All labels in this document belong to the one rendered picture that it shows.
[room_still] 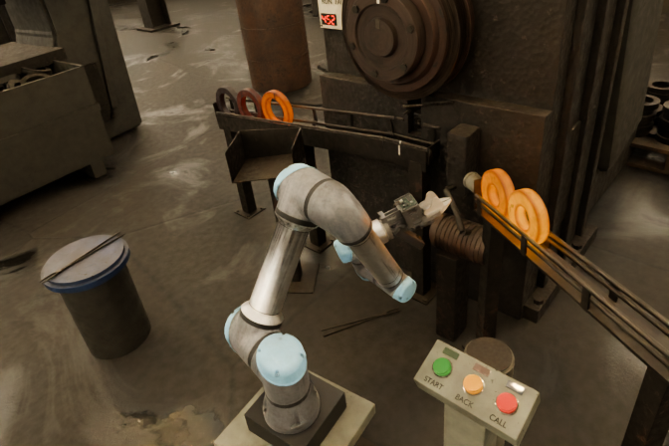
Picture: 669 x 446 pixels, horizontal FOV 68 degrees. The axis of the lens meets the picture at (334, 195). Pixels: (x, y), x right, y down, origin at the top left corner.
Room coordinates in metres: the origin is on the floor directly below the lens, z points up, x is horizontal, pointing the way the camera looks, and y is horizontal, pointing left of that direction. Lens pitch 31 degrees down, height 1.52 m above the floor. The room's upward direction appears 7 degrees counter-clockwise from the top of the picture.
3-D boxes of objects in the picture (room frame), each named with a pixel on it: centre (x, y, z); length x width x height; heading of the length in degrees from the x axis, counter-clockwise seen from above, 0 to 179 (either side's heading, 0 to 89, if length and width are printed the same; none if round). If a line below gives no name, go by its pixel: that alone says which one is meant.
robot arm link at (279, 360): (0.85, 0.18, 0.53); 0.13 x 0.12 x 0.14; 37
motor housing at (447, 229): (1.35, -0.42, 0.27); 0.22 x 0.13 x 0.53; 45
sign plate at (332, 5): (2.00, -0.12, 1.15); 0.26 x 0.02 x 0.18; 45
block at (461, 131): (1.52, -0.46, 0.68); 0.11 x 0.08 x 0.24; 135
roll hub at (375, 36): (1.61, -0.22, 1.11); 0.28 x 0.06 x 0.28; 45
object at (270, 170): (1.81, 0.25, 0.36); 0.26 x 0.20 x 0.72; 80
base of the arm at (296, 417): (0.85, 0.18, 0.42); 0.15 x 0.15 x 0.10
